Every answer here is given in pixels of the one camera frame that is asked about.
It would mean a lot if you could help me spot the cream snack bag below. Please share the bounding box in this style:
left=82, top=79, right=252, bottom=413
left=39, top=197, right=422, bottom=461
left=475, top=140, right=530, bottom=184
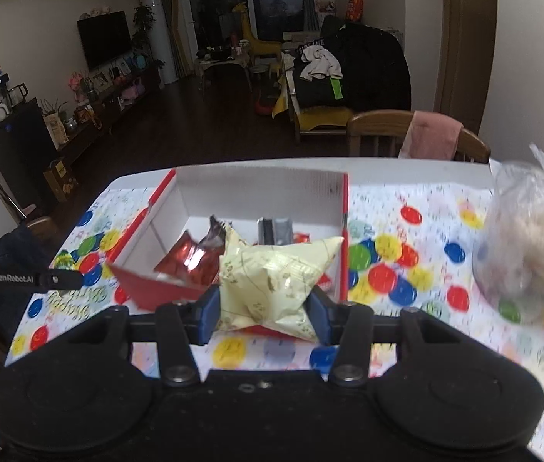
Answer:
left=216, top=226, right=344, bottom=342

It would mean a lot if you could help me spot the red foil snack packet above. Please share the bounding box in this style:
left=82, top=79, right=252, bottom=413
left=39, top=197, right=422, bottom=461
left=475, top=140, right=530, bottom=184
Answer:
left=154, top=216, right=226, bottom=286

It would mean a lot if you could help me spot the balloon birthday tablecloth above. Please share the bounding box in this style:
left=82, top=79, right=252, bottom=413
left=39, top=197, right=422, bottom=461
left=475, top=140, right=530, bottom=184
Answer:
left=8, top=184, right=544, bottom=458

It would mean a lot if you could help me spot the silver foil packet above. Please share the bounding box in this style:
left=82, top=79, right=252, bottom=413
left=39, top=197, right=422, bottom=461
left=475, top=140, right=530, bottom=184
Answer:
left=257, top=218, right=294, bottom=246

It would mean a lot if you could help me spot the red cardboard box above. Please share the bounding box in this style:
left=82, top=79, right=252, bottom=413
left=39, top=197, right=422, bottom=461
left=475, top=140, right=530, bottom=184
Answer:
left=109, top=164, right=349, bottom=311

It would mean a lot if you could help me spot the black cabinet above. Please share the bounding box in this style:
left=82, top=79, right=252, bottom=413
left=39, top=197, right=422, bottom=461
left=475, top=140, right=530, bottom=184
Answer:
left=0, top=73, right=58, bottom=213

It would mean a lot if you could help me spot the clear plastic bag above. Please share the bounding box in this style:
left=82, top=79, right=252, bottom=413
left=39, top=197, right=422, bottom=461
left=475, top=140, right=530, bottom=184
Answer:
left=472, top=144, right=544, bottom=324

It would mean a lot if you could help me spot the wooden chair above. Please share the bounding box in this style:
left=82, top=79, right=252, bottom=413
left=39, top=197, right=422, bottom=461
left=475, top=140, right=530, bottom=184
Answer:
left=347, top=110, right=491, bottom=164

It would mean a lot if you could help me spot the pink cloth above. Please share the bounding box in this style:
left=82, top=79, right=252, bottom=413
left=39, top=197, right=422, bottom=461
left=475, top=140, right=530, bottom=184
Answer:
left=398, top=110, right=463, bottom=161

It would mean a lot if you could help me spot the clothes pile on sofa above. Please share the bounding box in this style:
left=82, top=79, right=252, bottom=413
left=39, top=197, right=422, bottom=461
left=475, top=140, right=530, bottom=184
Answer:
left=292, top=16, right=412, bottom=113

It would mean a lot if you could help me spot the black television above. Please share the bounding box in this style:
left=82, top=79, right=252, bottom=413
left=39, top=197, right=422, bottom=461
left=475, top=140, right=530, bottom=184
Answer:
left=77, top=10, right=132, bottom=71

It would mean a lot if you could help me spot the yellow toy giraffe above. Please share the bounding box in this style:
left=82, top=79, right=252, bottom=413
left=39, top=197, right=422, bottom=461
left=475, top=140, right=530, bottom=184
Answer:
left=232, top=2, right=281, bottom=66

